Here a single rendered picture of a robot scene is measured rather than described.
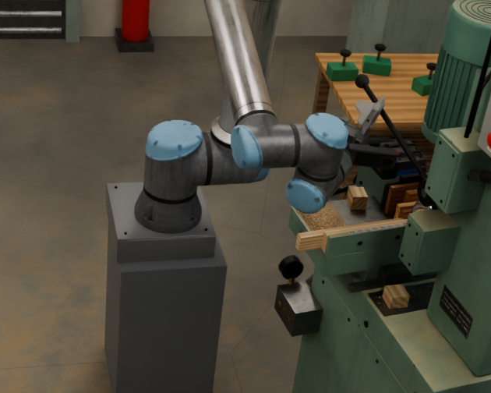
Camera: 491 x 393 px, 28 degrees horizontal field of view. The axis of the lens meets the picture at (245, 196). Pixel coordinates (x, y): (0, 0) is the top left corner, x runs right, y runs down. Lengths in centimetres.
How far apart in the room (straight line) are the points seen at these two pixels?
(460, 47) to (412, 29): 246
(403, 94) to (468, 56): 174
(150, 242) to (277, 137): 83
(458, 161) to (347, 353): 70
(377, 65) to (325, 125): 195
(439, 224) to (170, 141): 83
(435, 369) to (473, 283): 21
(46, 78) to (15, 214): 113
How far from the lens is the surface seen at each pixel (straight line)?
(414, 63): 413
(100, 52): 510
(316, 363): 266
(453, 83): 217
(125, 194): 286
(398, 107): 375
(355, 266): 232
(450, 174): 199
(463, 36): 212
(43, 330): 335
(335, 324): 250
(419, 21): 457
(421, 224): 211
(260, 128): 199
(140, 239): 270
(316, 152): 201
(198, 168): 264
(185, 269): 274
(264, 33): 246
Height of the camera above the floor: 224
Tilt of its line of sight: 34 degrees down
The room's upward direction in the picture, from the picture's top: 7 degrees clockwise
